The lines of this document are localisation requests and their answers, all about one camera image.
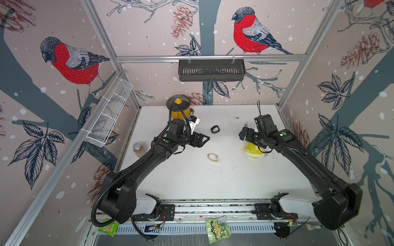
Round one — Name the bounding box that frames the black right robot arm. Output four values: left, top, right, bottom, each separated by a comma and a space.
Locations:
239, 127, 363, 230

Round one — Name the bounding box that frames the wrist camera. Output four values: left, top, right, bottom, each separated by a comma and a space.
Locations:
169, 115, 200, 136
254, 114, 278, 135

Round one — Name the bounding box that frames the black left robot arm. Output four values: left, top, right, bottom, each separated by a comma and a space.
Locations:
91, 132, 210, 228

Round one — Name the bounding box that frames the black wrist watch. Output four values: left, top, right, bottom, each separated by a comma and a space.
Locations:
210, 125, 220, 134

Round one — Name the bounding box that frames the white mesh wall shelf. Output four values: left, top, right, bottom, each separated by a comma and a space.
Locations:
82, 77, 133, 148

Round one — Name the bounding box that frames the black hanging wire basket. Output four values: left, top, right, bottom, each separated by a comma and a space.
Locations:
178, 59, 246, 82

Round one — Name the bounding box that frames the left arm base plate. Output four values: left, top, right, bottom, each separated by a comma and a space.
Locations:
132, 204, 175, 222

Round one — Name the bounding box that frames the yellow pot with lid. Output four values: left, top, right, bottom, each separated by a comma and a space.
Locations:
166, 95, 191, 120

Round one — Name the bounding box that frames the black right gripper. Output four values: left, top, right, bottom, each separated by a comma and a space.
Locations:
238, 125, 268, 148

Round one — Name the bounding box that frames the small glass spice jar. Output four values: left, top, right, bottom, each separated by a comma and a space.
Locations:
133, 142, 147, 158

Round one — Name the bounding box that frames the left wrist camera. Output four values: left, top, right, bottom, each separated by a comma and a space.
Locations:
169, 115, 200, 136

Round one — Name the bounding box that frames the yellow-green white towel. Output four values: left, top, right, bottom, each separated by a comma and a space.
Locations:
240, 141, 266, 159

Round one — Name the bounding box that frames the green white snack bag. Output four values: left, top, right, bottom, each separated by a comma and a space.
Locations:
205, 216, 231, 244

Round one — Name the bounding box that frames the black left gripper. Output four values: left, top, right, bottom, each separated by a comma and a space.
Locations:
176, 130, 210, 148

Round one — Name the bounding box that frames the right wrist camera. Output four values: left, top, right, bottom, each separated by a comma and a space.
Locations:
254, 114, 278, 135

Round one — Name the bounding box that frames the green snack packet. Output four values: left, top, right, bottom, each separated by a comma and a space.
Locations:
97, 222, 120, 237

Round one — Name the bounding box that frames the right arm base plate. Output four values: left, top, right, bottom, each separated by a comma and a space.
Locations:
251, 203, 298, 220

